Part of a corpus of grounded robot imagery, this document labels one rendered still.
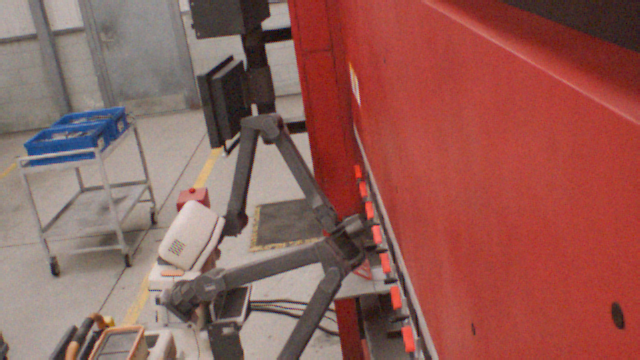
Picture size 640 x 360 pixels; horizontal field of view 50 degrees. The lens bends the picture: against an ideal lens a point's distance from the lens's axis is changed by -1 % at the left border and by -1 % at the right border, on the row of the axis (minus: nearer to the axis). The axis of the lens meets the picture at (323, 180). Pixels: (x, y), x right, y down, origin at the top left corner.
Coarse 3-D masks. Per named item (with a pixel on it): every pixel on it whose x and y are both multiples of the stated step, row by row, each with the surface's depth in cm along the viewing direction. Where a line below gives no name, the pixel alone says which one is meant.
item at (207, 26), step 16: (192, 0) 307; (208, 0) 306; (224, 0) 305; (240, 0) 304; (256, 0) 329; (192, 16) 310; (208, 16) 308; (224, 16) 307; (240, 16) 306; (256, 16) 327; (208, 32) 311; (224, 32) 310; (240, 32) 309; (256, 32) 349; (256, 48) 352; (256, 64) 354; (256, 80) 357; (272, 80) 361; (256, 96) 360; (272, 96) 362; (272, 112) 365
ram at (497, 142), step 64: (384, 0) 141; (448, 0) 96; (384, 64) 158; (448, 64) 88; (512, 64) 61; (576, 64) 53; (384, 128) 180; (448, 128) 95; (512, 128) 64; (576, 128) 49; (384, 192) 208; (448, 192) 102; (512, 192) 68; (576, 192) 50; (448, 256) 111; (512, 256) 71; (576, 256) 52; (448, 320) 121; (512, 320) 75; (576, 320) 55
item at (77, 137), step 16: (64, 128) 517; (80, 128) 517; (96, 128) 516; (32, 144) 485; (48, 144) 485; (64, 144) 486; (80, 144) 485; (96, 144) 492; (32, 160) 490; (48, 160) 490; (64, 160) 489; (80, 160) 489
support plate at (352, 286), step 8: (360, 272) 248; (344, 280) 244; (352, 280) 243; (360, 280) 243; (368, 280) 242; (344, 288) 239; (352, 288) 238; (360, 288) 237; (368, 288) 237; (376, 288) 236; (384, 288) 235; (336, 296) 235; (344, 296) 234; (352, 296) 234
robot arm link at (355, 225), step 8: (352, 216) 236; (360, 216) 237; (328, 224) 234; (336, 224) 241; (344, 224) 235; (352, 224) 234; (360, 224) 233; (328, 232) 235; (352, 232) 234; (360, 232) 234
